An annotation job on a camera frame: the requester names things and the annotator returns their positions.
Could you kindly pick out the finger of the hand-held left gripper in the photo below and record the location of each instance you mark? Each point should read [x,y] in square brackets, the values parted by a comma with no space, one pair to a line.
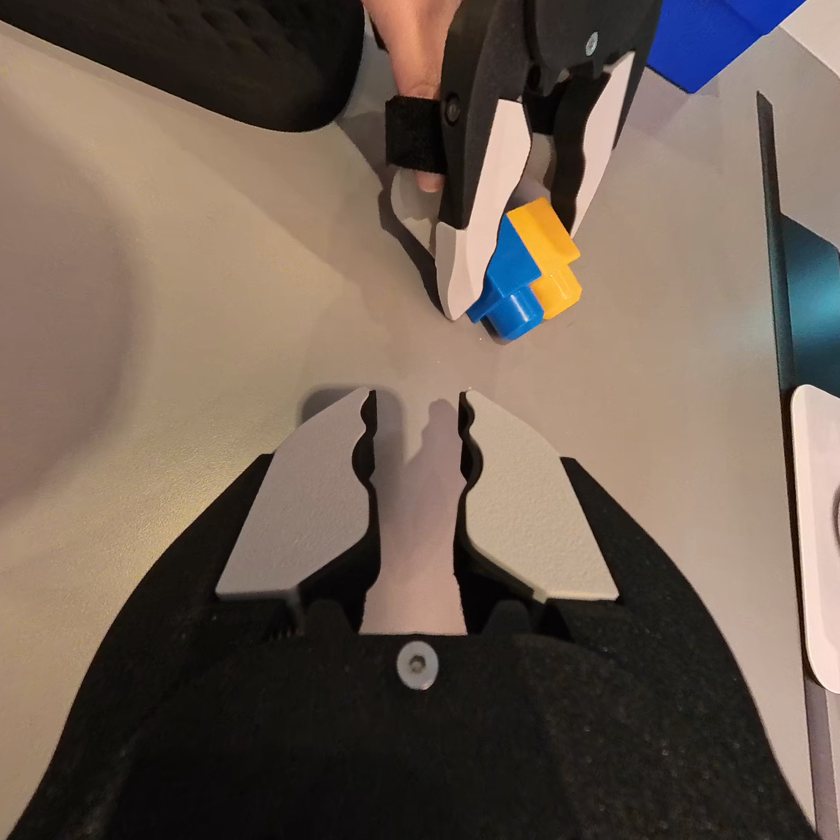
[607,131]
[492,197]

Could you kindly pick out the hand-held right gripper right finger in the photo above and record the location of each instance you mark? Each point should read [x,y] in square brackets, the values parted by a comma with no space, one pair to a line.
[531,518]

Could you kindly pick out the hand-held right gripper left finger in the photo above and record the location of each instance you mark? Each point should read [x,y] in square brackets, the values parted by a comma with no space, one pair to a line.
[308,518]

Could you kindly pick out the orange one-stud block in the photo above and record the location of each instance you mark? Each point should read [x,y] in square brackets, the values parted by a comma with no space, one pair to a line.
[548,243]

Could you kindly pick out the blue one-stud block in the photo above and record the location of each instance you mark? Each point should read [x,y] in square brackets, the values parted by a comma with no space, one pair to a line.
[508,275]

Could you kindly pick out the blue plastic bin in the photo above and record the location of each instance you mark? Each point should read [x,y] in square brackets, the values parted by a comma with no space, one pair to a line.
[709,39]

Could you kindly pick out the grey desk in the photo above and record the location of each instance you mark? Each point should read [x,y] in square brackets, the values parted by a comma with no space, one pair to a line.
[229,295]

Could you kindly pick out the black desk inlay panel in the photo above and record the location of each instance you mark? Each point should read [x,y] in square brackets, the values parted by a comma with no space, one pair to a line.
[814,308]

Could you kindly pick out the person's left hand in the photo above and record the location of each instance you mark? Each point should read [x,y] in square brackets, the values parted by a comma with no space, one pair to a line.
[413,46]

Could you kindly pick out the white document stand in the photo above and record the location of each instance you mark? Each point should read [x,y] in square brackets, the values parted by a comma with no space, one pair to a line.
[820,538]

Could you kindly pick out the black textured pad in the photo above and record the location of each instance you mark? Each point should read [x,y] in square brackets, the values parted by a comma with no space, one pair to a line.
[197,59]

